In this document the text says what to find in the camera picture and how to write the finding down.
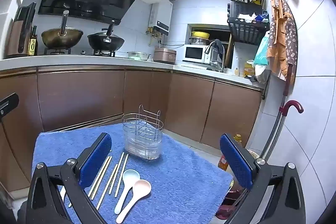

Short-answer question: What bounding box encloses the brown rice cooker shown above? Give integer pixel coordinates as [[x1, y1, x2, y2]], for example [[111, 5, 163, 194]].
[[153, 47, 177, 65]]

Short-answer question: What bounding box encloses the metal wire utensil holder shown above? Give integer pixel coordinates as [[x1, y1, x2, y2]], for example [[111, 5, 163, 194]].
[[123, 105, 163, 161]]

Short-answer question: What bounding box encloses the black frying pan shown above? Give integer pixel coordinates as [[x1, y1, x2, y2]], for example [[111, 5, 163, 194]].
[[87, 20, 125, 52]]

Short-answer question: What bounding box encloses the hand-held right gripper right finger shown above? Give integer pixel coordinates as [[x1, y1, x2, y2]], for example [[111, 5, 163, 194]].
[[219, 133, 306, 224]]

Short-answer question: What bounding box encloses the light blue plastic spoon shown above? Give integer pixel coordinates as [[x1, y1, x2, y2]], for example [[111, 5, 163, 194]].
[[114, 169, 141, 215]]

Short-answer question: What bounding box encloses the olive oil bottle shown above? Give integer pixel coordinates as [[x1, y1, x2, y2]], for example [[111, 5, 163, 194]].
[[28, 26, 39, 56]]

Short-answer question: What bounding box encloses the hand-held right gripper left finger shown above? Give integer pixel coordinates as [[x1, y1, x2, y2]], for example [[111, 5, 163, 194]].
[[25, 133, 113, 224]]

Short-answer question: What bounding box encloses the yellow cooking oil bottle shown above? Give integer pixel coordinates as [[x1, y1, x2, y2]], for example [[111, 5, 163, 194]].
[[217, 134, 243, 172]]

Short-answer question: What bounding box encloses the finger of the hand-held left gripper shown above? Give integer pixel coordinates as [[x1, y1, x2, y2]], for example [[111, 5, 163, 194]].
[[0, 93, 20, 123]]

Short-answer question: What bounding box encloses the blue fluffy mat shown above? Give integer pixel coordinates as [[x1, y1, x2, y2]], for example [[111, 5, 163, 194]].
[[31, 123, 234, 224]]

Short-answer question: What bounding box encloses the dark cloth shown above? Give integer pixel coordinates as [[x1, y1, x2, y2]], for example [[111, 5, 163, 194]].
[[249, 69, 271, 84]]

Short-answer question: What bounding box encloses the brown electric kettle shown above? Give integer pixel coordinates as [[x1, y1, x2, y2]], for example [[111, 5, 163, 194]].
[[6, 2, 37, 57]]

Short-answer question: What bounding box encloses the chrome kitchen faucet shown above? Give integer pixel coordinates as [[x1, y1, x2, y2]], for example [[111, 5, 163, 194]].
[[204, 40, 225, 73]]

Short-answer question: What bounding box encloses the brass wok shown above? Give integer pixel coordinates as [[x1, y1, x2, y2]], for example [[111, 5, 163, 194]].
[[41, 10, 84, 48]]

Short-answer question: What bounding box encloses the pink plastic spoon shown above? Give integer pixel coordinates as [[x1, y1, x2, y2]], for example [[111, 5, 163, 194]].
[[115, 179, 152, 224]]

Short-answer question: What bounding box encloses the gas stove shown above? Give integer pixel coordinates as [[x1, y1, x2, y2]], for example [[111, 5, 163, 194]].
[[43, 47, 116, 58]]

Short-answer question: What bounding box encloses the black wall rack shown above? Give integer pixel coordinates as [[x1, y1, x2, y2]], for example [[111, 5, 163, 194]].
[[227, 0, 270, 45]]

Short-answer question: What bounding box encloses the brown wooden handle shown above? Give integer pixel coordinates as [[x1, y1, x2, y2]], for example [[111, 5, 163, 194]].
[[283, 63, 294, 97]]

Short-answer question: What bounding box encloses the grey rag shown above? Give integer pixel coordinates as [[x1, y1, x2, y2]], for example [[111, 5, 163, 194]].
[[209, 39, 223, 52]]

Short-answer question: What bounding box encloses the teal plastic bag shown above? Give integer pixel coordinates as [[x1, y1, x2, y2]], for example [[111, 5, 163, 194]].
[[253, 34, 270, 66]]

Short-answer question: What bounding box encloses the yellow bowl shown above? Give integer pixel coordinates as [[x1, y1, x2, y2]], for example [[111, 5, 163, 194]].
[[190, 31, 210, 40]]

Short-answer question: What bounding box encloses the white microwave oven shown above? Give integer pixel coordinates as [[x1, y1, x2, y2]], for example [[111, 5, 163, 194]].
[[182, 45, 211, 64]]

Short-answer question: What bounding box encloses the maroon handled cane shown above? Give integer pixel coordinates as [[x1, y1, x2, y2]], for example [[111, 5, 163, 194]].
[[259, 100, 304, 161]]

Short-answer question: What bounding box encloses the white water heater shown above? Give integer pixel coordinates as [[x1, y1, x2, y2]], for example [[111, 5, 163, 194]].
[[150, 2, 173, 36]]

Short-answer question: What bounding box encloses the small steel pot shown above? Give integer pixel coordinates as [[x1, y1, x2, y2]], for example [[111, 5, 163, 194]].
[[127, 51, 152, 61]]

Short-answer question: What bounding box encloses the brown floral apron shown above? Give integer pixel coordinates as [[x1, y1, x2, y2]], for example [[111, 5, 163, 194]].
[[270, 0, 298, 77]]

